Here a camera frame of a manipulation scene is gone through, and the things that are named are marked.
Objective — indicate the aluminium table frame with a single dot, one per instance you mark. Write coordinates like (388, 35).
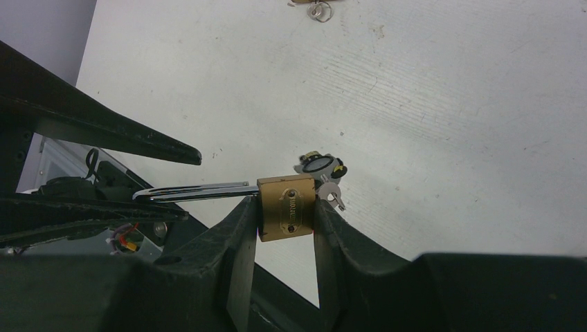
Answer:
(65, 169)

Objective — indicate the small brass padlock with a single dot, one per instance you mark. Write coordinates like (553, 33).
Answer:
(286, 202)

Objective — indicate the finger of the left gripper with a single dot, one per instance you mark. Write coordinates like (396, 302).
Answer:
(39, 101)
(28, 219)

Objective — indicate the large brass padlock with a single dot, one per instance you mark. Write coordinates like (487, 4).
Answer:
(308, 1)

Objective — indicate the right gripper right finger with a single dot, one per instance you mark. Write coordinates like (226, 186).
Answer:
(364, 287)

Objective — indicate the small padlock key charm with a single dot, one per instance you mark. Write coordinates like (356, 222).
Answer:
(327, 171)

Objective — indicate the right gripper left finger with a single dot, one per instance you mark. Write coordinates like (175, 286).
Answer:
(57, 293)

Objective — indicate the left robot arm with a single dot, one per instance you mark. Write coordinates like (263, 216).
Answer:
(15, 143)

